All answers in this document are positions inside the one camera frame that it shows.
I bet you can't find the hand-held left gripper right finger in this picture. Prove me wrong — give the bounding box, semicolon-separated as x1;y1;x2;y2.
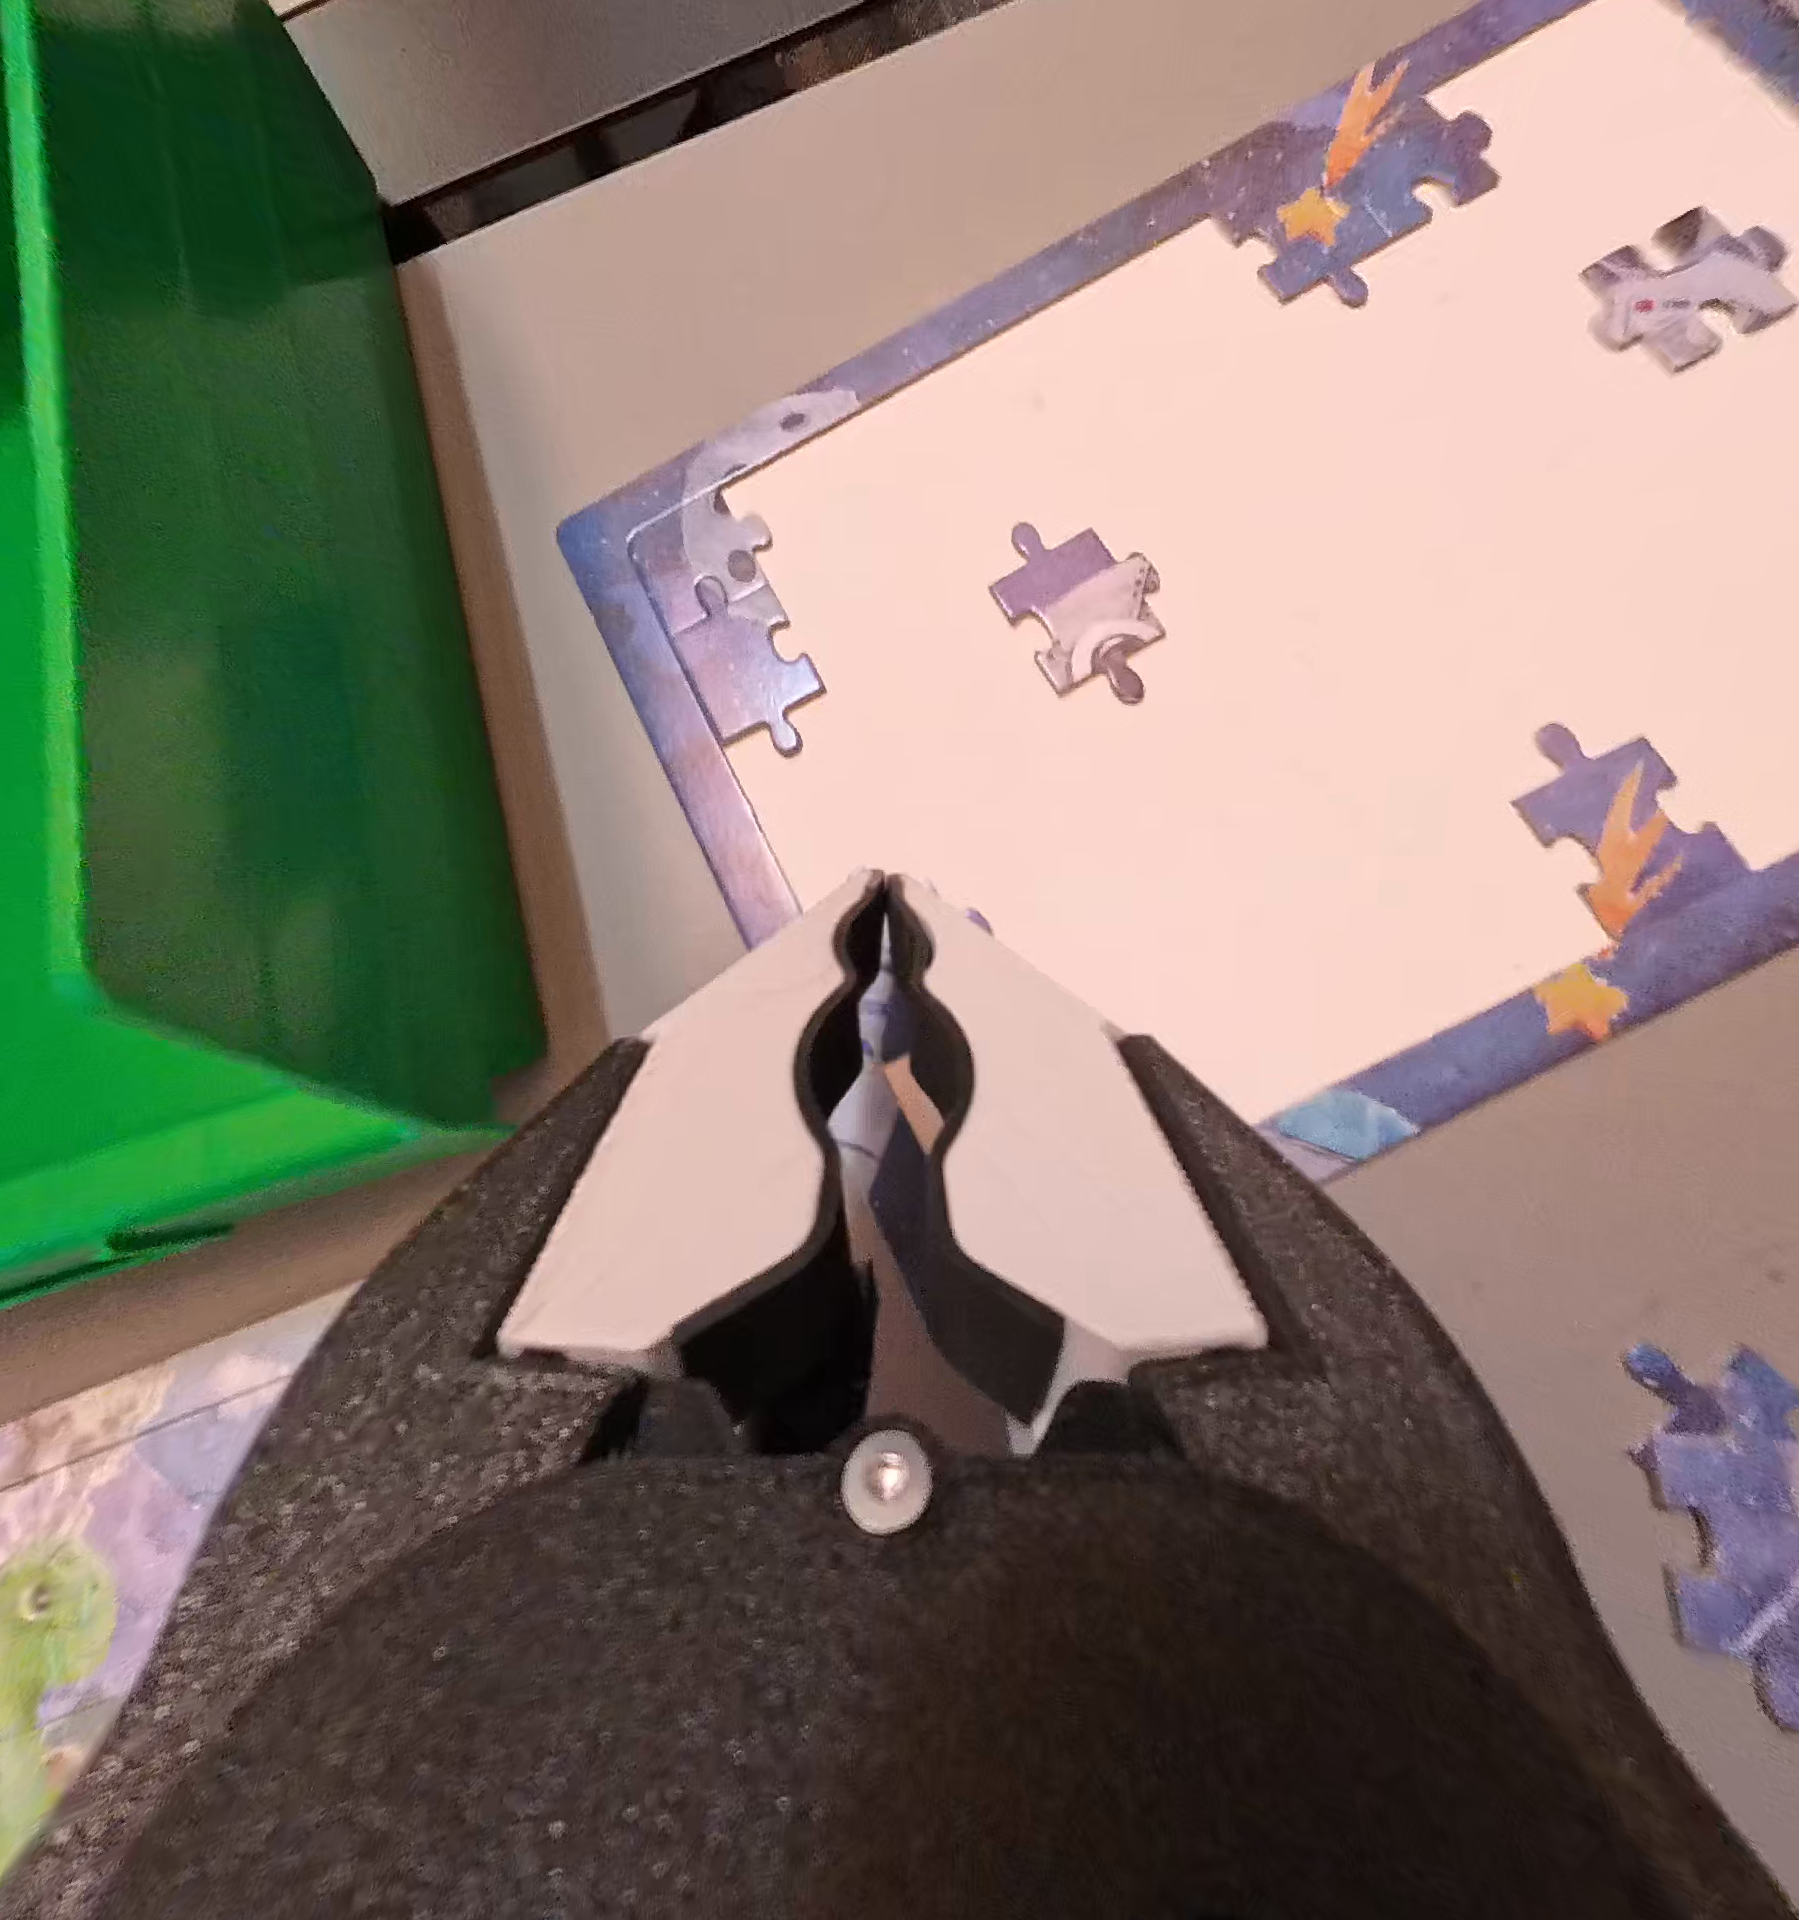
889;875;1272;1420

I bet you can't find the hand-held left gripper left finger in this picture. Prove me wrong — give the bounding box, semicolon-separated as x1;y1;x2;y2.
497;871;889;1369

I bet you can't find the plain blue puzzle piece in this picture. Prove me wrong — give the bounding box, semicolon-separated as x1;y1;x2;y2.
672;600;823;757

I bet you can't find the purple grey puzzle piece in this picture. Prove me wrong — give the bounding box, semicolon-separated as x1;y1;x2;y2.
988;522;1166;707

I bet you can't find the blue framed puzzle board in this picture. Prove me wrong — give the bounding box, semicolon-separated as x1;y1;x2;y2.
557;0;1799;1186

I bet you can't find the blue star puzzle piece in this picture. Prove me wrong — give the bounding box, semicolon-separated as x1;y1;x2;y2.
1213;157;1387;309

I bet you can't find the grey desk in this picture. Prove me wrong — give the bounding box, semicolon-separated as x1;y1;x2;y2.
0;0;1799;1920

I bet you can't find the green plastic bin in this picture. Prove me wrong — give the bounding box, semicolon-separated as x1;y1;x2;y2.
0;0;547;1321

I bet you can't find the pink dinosaur puzzle board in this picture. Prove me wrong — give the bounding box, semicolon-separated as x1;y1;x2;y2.
0;1291;330;1920

